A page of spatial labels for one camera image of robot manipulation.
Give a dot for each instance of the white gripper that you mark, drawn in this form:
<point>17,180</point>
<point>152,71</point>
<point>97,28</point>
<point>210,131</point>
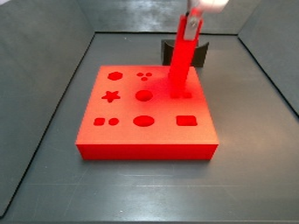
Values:
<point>202,6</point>

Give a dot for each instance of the long red arch peg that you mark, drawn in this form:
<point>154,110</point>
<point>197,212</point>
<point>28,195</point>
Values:
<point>181,54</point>

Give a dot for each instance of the red shape sorter box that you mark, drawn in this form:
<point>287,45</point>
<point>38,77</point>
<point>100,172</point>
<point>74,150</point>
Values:
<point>133,121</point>

